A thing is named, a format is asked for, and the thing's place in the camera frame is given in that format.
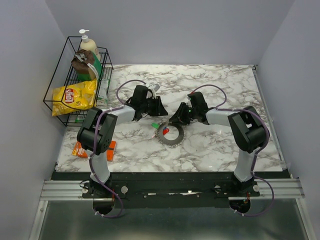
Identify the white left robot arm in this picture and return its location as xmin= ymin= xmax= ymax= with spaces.
xmin=77 ymin=83 xmax=168 ymax=198

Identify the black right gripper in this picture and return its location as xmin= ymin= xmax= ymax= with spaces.
xmin=168 ymin=101 xmax=198 ymax=126

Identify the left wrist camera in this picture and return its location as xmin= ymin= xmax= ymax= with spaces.
xmin=145 ymin=83 xmax=160 ymax=94

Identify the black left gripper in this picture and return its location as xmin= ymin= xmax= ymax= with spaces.
xmin=140 ymin=96 xmax=168 ymax=117

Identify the green white packet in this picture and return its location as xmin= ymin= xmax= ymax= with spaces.
xmin=74 ymin=78 xmax=112 ymax=123

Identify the key with green tag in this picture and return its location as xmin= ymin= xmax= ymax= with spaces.
xmin=151 ymin=123 xmax=159 ymax=129

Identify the black wire basket rack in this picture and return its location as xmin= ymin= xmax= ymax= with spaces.
xmin=42 ymin=36 xmax=114 ymax=127

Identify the pump lotion bottle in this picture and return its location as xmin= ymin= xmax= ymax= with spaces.
xmin=79 ymin=29 xmax=101 ymax=61

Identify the yellow Lays chips bag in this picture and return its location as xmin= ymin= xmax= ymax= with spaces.
xmin=52 ymin=78 xmax=98 ymax=117

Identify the key with red tag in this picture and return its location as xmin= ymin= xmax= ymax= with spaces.
xmin=162 ymin=127 xmax=170 ymax=135

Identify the brown and green bag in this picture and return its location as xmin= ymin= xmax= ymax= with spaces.
xmin=71 ymin=49 xmax=102 ymax=82

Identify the metal numbered key ring disc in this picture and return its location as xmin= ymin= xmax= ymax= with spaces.
xmin=155 ymin=122 xmax=185 ymax=148

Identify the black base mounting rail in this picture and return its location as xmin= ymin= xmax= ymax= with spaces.
xmin=82 ymin=171 xmax=261 ymax=210

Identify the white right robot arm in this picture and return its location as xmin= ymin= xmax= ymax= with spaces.
xmin=169 ymin=91 xmax=270 ymax=196

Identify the orange razor package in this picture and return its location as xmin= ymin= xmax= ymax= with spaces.
xmin=72 ymin=141 xmax=117 ymax=162

